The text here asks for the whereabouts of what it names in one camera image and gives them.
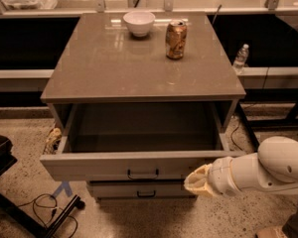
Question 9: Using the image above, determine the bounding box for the black metal stand leg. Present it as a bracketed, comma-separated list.
[43, 195, 85, 238]

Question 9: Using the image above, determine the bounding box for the black cable on floor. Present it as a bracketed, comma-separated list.
[17, 192, 79, 238]

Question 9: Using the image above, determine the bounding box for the wire basket with crumpled item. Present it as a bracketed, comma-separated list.
[43, 128, 62, 155]

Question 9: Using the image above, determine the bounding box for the clear plastic water bottle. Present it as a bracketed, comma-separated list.
[232, 44, 249, 74]

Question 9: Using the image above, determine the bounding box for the black furniture at left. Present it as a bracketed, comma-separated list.
[0, 135, 45, 238]

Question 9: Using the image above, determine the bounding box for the grey drawer cabinet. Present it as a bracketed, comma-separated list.
[40, 11, 247, 200]

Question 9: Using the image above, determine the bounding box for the black cable right floor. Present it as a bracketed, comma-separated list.
[229, 116, 243, 151]

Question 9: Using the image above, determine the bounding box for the golden soda can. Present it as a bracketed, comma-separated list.
[165, 19, 187, 60]

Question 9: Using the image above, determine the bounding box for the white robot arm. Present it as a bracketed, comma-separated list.
[184, 136, 298, 197]

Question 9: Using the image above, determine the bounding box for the grey drawer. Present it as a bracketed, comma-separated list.
[41, 102, 240, 181]
[86, 179, 195, 200]

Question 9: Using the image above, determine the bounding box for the grey top drawer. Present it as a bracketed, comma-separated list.
[41, 102, 240, 181]

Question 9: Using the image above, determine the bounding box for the white ceramic bowl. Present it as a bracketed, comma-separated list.
[123, 11, 156, 37]

